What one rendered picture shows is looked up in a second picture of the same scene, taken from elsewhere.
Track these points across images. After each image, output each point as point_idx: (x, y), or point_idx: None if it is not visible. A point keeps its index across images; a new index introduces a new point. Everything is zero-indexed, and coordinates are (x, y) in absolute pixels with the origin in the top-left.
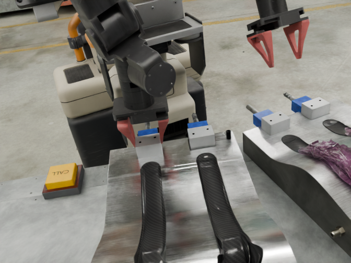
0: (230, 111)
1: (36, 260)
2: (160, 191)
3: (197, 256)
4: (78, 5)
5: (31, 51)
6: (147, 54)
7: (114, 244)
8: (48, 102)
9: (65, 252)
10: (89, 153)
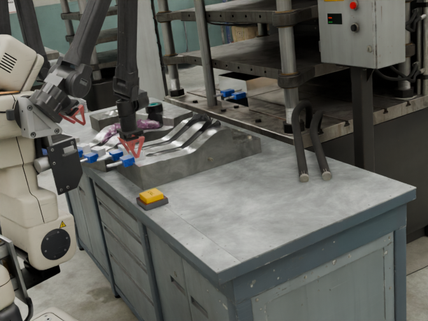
0: None
1: (208, 187)
2: (165, 151)
3: (200, 123)
4: (136, 72)
5: None
6: (139, 90)
7: (201, 140)
8: None
9: (199, 183)
10: None
